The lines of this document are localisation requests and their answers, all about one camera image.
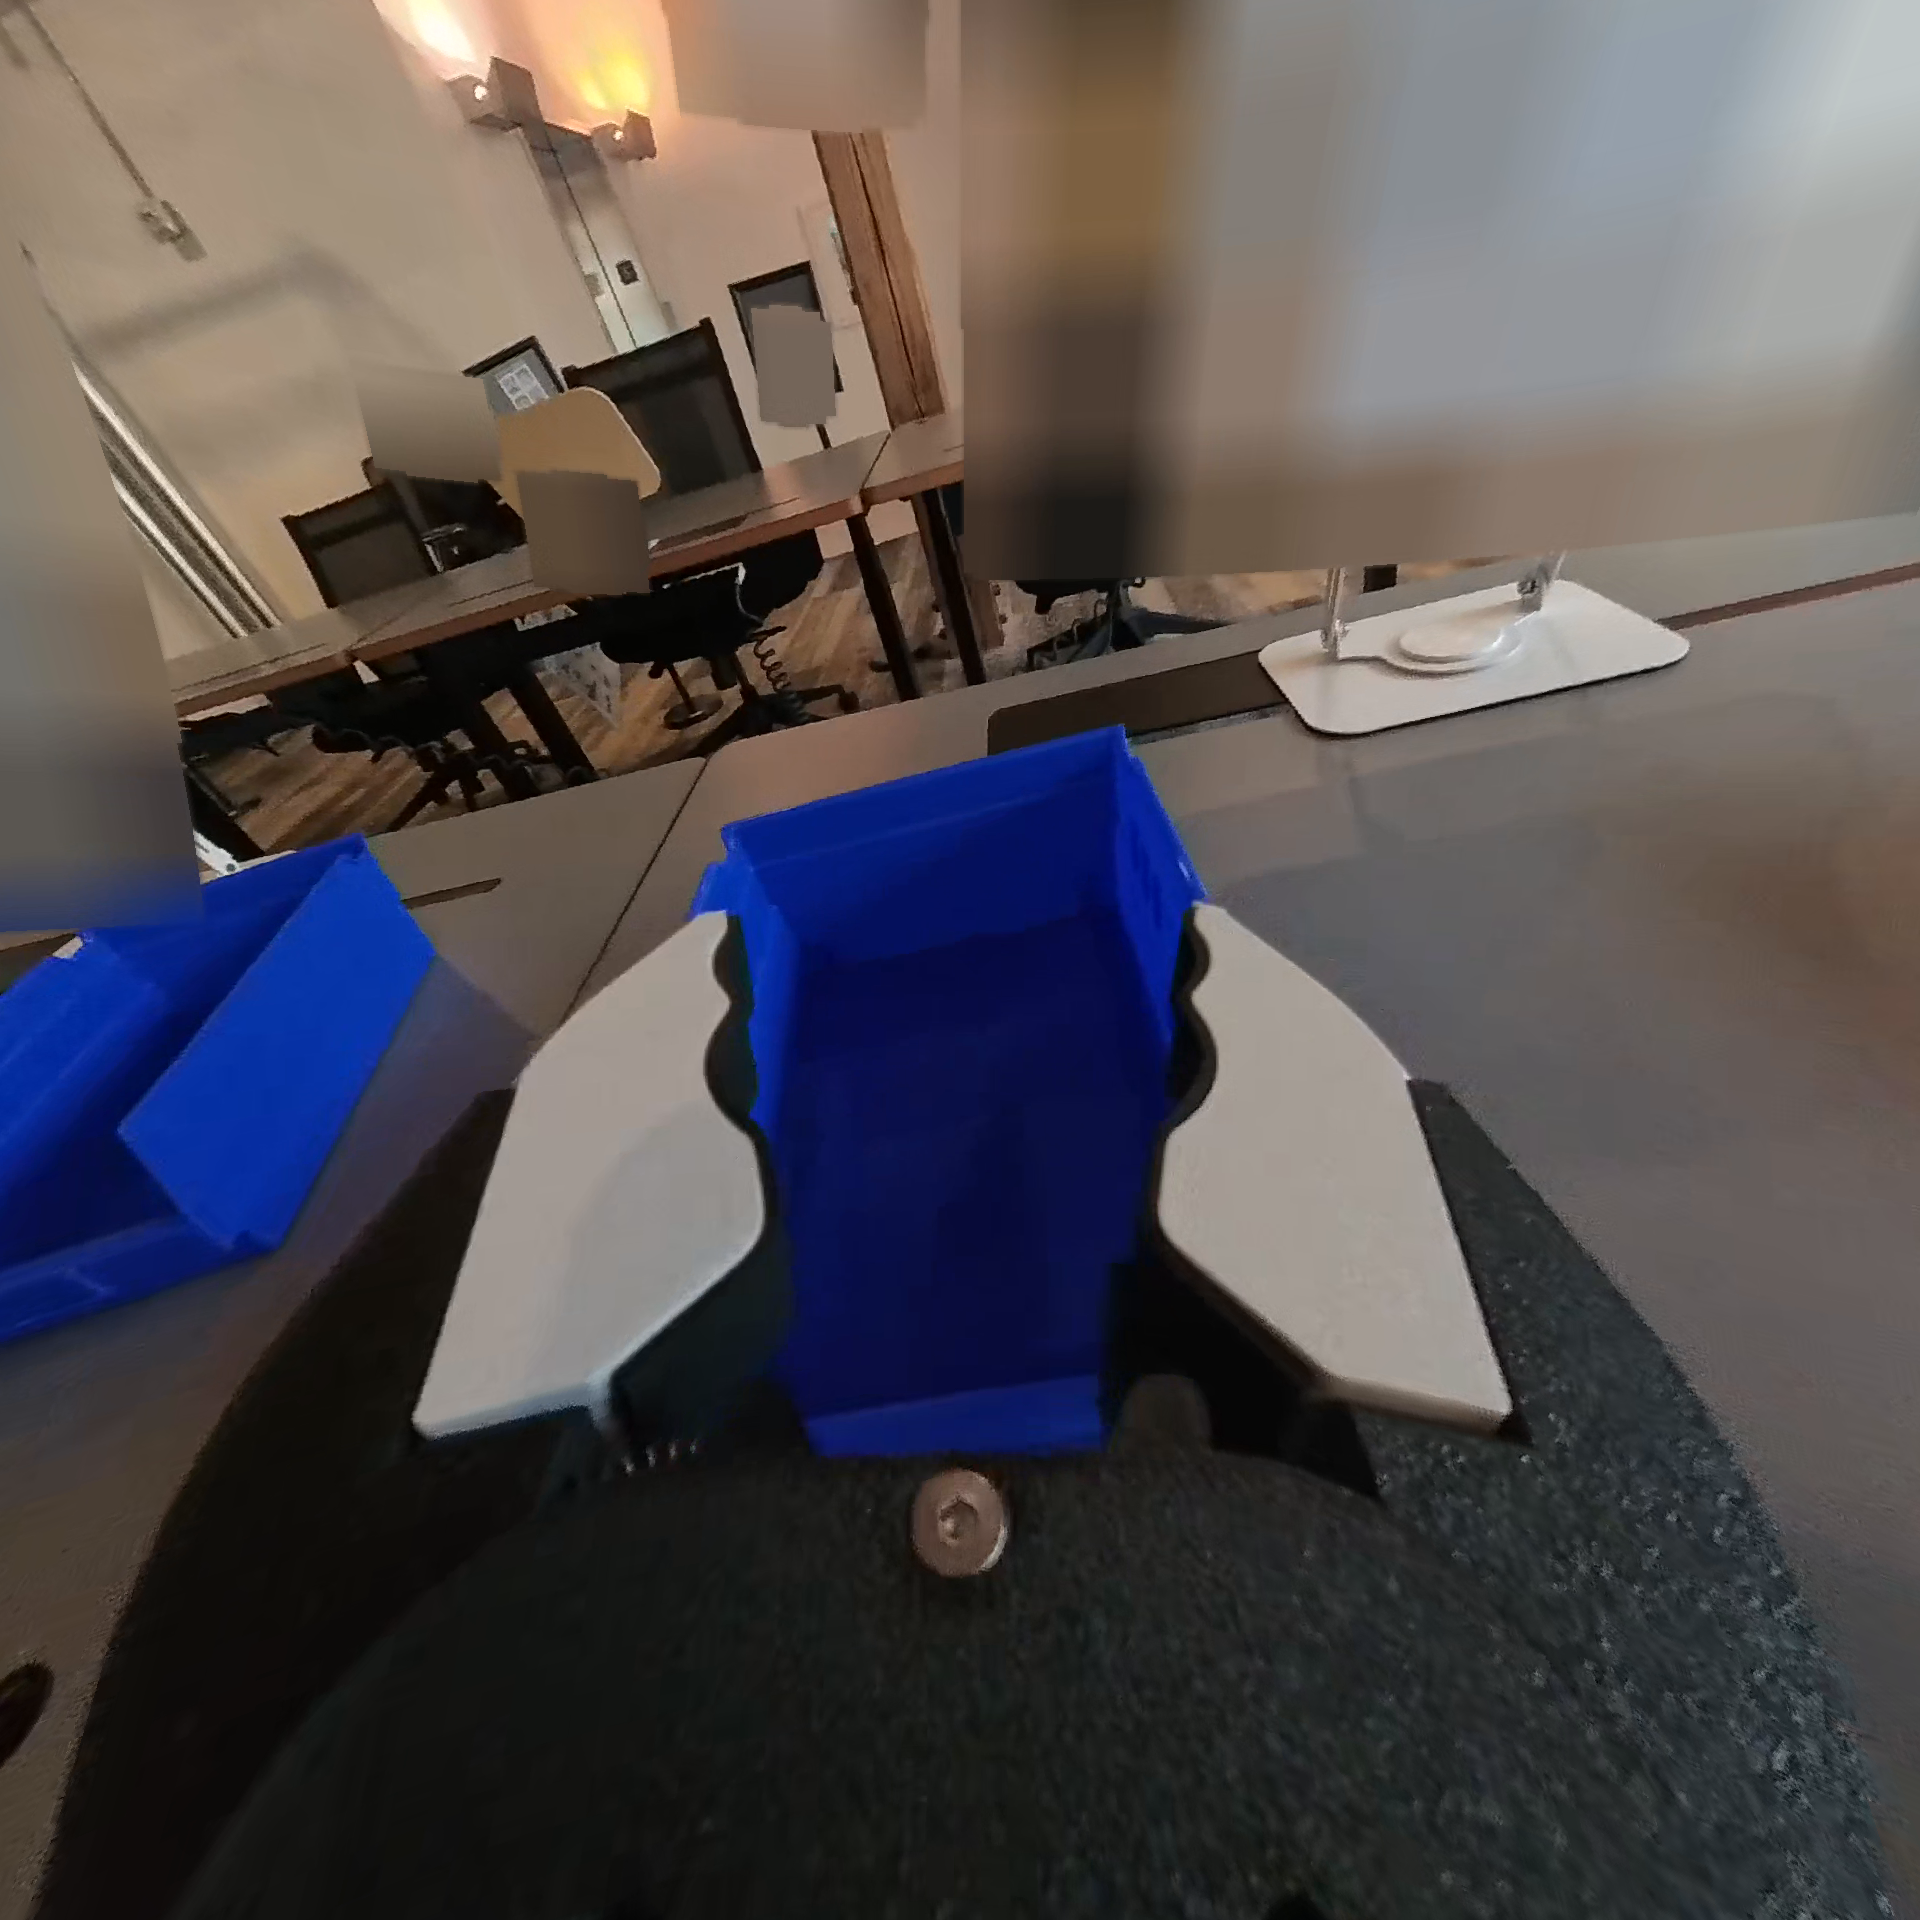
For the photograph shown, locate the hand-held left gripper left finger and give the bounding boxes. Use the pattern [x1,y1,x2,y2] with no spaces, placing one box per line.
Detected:
[411,909,791,1444]

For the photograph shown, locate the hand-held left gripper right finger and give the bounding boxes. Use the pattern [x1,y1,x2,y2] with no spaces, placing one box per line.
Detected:
[1153,902,1517,1440]

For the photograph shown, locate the blue plastic bin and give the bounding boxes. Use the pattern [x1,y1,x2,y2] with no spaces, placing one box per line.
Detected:
[688,726,1212,1461]
[0,831,442,1347]

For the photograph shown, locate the wooden top desk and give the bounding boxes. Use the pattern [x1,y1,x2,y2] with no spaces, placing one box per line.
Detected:
[860,415,971,695]
[163,458,876,789]

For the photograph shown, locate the black office chair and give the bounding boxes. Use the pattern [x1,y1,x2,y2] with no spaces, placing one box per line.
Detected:
[280,477,456,607]

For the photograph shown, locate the plain wooden display board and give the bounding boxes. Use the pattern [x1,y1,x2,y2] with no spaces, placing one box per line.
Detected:
[495,383,663,508]

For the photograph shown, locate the metal elevator door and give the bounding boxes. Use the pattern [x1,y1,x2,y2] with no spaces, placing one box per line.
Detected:
[514,124,681,356]

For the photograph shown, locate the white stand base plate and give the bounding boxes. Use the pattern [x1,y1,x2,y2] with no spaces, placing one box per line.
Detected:
[1255,550,1697,740]

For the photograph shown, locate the wooden support post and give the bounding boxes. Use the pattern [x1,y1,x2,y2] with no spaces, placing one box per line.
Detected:
[812,128,952,431]

